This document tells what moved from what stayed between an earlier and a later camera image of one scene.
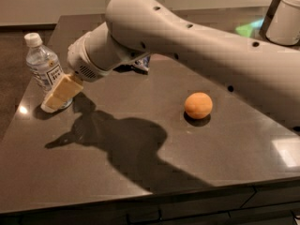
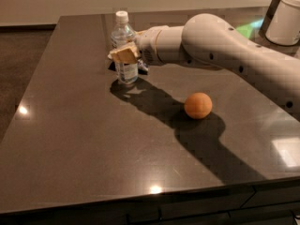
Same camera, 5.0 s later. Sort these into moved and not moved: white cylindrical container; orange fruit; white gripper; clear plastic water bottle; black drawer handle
Moved: white gripper; clear plastic water bottle
Not moved: black drawer handle; orange fruit; white cylindrical container
